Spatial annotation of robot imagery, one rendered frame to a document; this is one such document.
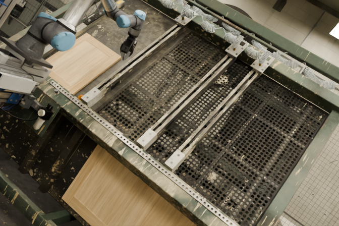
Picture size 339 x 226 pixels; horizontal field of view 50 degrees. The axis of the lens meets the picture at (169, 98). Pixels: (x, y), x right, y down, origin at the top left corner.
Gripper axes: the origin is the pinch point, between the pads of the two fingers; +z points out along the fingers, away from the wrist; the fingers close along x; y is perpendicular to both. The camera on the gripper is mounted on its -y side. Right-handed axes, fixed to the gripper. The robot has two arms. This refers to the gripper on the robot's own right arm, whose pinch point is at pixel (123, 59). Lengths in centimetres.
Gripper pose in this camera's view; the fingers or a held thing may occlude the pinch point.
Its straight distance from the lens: 246.2
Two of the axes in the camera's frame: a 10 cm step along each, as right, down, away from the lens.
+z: -3.6, 7.4, 5.6
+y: 2.5, -5.0, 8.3
